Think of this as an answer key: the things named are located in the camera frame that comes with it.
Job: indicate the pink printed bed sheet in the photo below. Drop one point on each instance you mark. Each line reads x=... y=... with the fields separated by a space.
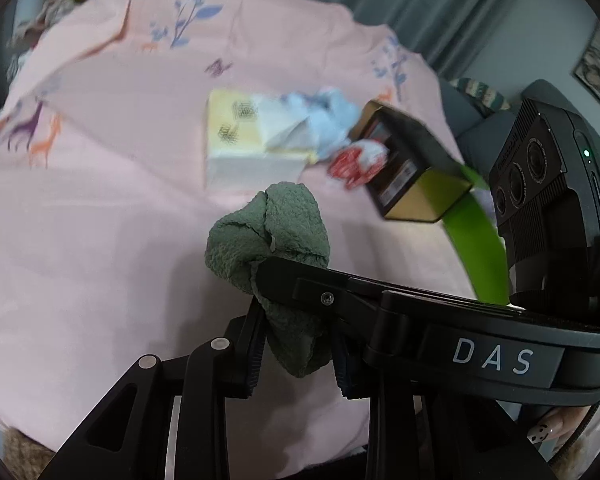
x=105 y=210

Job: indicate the green cardboard box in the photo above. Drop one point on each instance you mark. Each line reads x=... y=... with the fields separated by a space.
x=480 y=250

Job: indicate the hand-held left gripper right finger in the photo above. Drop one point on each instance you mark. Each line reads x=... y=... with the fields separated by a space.
x=345 y=370

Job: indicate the brown fuzzy rug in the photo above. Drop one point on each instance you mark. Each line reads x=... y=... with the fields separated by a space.
x=25 y=455

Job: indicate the patterned pillow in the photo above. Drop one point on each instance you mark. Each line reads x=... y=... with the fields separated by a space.
x=480 y=92

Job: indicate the black and gold box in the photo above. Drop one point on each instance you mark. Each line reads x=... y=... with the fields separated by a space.
x=410 y=160

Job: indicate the pale yellow packet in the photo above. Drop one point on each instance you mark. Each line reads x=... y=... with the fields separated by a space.
x=235 y=160

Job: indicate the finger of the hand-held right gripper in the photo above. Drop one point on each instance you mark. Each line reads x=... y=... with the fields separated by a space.
x=320 y=290

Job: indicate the grey sofa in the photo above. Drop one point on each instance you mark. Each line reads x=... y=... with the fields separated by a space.
x=475 y=135

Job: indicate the light blue cloth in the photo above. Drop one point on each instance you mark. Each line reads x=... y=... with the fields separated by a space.
x=325 y=120

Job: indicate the red and white cloth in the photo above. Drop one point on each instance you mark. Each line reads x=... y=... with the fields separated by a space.
x=352 y=162

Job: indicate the person's right hand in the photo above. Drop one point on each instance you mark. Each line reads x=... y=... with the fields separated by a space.
x=547 y=430

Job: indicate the green textured cloth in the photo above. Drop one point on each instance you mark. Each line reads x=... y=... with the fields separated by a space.
x=280 y=225

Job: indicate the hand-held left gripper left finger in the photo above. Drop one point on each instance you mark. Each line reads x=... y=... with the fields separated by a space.
x=255 y=360

